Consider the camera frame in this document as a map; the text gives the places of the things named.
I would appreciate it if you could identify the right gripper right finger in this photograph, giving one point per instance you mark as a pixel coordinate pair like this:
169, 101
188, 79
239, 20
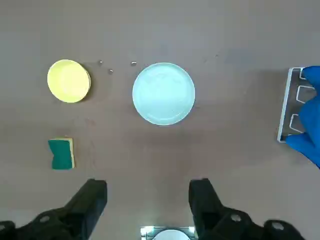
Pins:
212, 220

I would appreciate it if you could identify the small yellow dish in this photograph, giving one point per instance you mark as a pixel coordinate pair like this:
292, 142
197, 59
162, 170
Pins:
68, 81

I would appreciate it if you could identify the silver aluminium rack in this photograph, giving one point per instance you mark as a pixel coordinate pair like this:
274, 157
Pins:
285, 107

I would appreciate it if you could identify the green and yellow sponge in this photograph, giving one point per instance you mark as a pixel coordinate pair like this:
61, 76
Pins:
60, 153

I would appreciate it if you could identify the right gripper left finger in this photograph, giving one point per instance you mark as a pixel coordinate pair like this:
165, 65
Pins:
80, 215

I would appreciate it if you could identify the pale green round plate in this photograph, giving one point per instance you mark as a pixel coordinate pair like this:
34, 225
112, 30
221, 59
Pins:
163, 93

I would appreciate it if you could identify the blue cloth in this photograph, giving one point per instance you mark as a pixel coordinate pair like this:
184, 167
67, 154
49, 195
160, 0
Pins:
311, 117

